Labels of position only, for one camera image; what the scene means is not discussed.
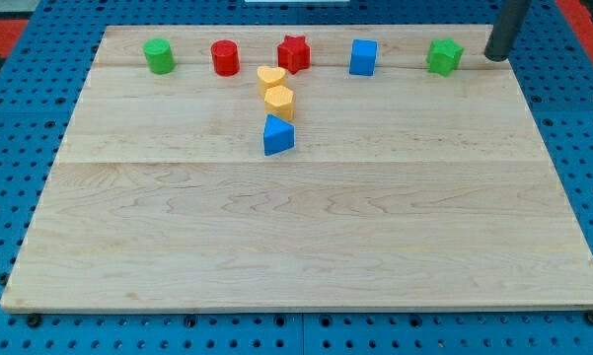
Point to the red star block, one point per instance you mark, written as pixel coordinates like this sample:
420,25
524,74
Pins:
294,53

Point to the green star block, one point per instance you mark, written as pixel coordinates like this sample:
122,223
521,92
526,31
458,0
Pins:
444,56

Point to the wooden board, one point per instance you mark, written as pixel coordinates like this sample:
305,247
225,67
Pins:
405,191

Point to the blue triangle block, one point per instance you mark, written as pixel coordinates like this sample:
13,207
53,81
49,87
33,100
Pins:
278,135

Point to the yellow hexagon block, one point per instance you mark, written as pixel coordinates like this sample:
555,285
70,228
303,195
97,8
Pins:
279,101

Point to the yellow heart block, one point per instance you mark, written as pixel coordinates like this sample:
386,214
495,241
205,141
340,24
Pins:
269,77

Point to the blue cube block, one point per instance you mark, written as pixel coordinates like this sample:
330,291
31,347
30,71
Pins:
363,57

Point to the red cylinder block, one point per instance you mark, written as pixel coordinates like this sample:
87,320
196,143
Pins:
225,57

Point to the green cylinder block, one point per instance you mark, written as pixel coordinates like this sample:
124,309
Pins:
159,56

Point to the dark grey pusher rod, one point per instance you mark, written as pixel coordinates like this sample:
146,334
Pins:
506,29

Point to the blue perforated base mat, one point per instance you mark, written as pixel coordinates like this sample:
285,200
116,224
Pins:
44,74

